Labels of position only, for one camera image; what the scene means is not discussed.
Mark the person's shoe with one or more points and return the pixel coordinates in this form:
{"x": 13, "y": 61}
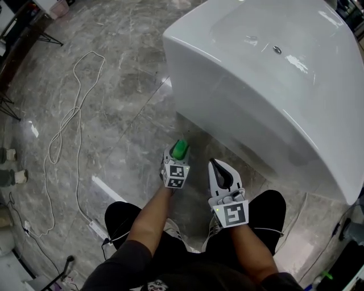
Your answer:
{"x": 210, "y": 236}
{"x": 179, "y": 233}

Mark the small white power strip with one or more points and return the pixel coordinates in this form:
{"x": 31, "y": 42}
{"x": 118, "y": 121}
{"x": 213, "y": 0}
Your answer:
{"x": 27, "y": 228}

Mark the person's left forearm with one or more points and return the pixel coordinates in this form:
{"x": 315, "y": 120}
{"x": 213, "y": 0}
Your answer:
{"x": 150, "y": 221}

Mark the white bathtub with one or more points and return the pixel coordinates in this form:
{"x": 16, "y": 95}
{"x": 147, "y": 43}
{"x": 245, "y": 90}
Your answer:
{"x": 270, "y": 99}

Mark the long white power strip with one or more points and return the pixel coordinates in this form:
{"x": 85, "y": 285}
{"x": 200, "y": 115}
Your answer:
{"x": 98, "y": 229}

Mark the person's leg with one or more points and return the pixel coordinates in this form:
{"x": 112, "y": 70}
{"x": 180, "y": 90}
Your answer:
{"x": 119, "y": 218}
{"x": 270, "y": 210}

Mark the green bottle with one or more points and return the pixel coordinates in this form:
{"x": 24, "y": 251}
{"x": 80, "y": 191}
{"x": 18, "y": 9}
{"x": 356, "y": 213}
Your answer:
{"x": 180, "y": 149}

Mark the person's black shirt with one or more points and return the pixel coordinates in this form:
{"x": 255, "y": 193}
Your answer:
{"x": 182, "y": 272}

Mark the pink waste bin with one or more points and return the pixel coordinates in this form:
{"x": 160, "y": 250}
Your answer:
{"x": 59, "y": 8}

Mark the bathtub drain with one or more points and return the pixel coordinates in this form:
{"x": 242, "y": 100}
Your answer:
{"x": 277, "y": 49}

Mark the person's right leg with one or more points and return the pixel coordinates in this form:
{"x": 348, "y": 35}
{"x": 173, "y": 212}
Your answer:
{"x": 270, "y": 210}

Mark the person's right shoe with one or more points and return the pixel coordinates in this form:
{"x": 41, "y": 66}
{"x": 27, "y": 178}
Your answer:
{"x": 210, "y": 236}

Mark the person's right forearm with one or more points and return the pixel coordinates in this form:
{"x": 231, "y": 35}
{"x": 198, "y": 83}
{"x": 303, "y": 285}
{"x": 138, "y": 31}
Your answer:
{"x": 253, "y": 250}

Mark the person's left leg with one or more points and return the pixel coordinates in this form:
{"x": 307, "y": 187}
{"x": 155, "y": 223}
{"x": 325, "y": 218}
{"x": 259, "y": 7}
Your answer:
{"x": 119, "y": 218}

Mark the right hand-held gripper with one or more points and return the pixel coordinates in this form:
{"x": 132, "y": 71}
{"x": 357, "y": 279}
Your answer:
{"x": 231, "y": 213}

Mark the person's left shoe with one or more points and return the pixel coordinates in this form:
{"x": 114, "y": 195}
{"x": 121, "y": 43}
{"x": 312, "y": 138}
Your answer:
{"x": 179, "y": 233}

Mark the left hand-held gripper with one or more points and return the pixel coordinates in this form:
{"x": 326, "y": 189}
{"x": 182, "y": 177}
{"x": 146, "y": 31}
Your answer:
{"x": 176, "y": 174}

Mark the black metal stand frame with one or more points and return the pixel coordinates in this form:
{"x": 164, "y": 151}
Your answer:
{"x": 66, "y": 268}

